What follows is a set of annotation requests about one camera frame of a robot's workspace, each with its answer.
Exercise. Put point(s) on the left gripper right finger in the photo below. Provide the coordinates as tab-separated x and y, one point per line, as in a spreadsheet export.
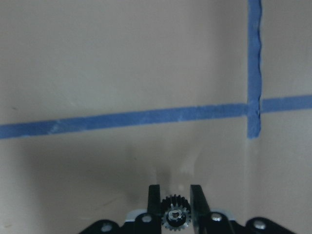
199	209

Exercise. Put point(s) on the black bearing gear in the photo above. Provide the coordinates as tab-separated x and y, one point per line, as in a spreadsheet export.
175	213

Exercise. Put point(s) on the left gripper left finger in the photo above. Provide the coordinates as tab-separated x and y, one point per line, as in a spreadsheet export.
154	208

